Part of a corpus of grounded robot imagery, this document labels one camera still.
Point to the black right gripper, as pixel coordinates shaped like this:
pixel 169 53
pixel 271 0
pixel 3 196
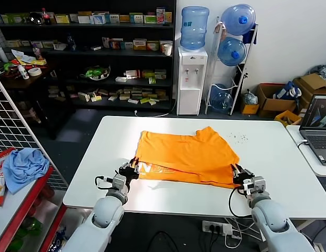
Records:
pixel 242 178

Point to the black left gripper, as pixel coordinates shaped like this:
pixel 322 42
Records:
pixel 130 173

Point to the orange t-shirt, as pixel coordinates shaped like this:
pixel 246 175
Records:
pixel 184 155

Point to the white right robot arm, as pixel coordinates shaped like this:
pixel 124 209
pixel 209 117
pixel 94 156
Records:
pixel 273 223

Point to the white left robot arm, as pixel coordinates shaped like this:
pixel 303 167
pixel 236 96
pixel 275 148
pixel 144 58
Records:
pixel 107 212

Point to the blue grey clothes pile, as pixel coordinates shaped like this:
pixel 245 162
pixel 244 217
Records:
pixel 322 71

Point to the white power strip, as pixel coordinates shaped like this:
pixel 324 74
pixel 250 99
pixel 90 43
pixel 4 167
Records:
pixel 213 226

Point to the small yellow bin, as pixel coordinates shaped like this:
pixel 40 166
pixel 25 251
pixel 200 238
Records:
pixel 250 109

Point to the flat white box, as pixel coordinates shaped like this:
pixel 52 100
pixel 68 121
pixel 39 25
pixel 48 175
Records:
pixel 121 79
pixel 133 101
pixel 96 48
pixel 112 98

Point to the yellow plastic crate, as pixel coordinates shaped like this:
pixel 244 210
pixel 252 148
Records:
pixel 286 116

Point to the white metal jug rack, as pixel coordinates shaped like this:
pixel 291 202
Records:
pixel 235 99

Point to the grey plastic bag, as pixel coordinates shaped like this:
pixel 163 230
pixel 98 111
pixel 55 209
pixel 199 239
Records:
pixel 249 98

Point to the yellow green box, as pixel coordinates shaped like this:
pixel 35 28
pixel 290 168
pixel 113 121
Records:
pixel 96 98

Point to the open brown cardboard box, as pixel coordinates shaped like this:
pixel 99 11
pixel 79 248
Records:
pixel 278 103

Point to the grey laptop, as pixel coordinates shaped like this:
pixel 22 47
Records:
pixel 318 136

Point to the small green box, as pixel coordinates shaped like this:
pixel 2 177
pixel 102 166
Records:
pixel 152 80

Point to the red white box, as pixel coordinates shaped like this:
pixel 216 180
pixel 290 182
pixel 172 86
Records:
pixel 132 74

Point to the blue tote bag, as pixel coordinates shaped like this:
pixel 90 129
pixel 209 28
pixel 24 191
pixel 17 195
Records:
pixel 286 92

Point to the black clamp gadget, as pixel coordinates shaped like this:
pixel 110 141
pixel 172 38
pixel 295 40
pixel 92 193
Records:
pixel 245 76

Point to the green white bowl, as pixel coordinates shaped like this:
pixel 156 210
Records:
pixel 97 72

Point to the blue white package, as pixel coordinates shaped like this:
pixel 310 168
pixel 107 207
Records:
pixel 63 239

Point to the white water dispenser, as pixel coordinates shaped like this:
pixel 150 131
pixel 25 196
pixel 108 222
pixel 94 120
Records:
pixel 189 78

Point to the light blue crumpled cloth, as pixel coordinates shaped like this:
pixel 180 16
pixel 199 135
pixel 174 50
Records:
pixel 23 168

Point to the tall brown cardboard box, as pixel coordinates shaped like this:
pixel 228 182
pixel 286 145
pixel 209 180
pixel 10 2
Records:
pixel 313 81

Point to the green plastic bottle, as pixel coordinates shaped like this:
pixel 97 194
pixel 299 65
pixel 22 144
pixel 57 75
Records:
pixel 32 227

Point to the yellow white box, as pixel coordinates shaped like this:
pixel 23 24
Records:
pixel 140 44

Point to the orange green box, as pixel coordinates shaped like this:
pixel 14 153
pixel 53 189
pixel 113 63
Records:
pixel 152 46

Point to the white paper cup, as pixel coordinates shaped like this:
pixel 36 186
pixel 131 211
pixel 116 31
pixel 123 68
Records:
pixel 167 50

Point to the pink white box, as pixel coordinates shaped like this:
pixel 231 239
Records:
pixel 106 42

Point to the red framed white shelf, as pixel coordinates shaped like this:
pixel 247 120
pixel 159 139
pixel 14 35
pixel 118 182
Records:
pixel 10 210

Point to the red white package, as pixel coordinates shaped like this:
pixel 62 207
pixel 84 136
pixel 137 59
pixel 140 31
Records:
pixel 2 155

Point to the masking tape roll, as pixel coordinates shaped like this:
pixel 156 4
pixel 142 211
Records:
pixel 34 74

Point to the blue drink bottle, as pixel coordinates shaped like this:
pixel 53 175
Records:
pixel 71 43

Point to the dark wooden table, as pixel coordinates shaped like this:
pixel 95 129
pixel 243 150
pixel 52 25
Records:
pixel 21 84

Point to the yellow packet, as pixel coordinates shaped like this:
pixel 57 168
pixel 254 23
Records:
pixel 39 62

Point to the dark blue hanging cloth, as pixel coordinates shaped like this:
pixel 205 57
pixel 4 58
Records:
pixel 251 34

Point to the open white box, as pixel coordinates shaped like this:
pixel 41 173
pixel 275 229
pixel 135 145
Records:
pixel 59 46

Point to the black shelving unit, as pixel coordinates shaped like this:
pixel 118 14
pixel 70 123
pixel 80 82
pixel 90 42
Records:
pixel 126 25

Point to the small white bottle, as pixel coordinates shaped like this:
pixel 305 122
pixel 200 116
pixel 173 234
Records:
pixel 23 73

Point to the purple drink bottle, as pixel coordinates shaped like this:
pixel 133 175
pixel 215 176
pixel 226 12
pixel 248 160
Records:
pixel 38 52

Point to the thin yellow box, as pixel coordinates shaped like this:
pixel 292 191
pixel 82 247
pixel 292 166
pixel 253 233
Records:
pixel 124 18

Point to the pink colourful box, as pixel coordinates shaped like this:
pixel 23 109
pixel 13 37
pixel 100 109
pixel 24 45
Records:
pixel 160 15

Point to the blue labelled water jug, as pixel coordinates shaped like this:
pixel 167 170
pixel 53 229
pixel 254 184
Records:
pixel 194 26

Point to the small yellow box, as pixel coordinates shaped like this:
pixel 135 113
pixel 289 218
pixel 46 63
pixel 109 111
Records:
pixel 168 17

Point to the loose paper sheets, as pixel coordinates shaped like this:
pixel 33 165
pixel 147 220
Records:
pixel 21 55

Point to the green plastic object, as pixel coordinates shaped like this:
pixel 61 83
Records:
pixel 10 66

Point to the flat orange box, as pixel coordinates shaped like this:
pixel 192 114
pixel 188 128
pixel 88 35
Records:
pixel 85 13

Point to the white cylinder roll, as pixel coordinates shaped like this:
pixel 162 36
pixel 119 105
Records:
pixel 1 54

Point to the cola bottle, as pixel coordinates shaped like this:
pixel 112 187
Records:
pixel 46 17

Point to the shiny dark dome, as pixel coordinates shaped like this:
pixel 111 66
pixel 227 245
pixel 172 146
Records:
pixel 36 18

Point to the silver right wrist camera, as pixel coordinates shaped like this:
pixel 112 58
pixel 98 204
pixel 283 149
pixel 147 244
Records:
pixel 255 185

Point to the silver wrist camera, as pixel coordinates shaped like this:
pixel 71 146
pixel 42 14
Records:
pixel 118 181
pixel 255 185

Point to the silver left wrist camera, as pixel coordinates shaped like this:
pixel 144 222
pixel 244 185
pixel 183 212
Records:
pixel 118 181

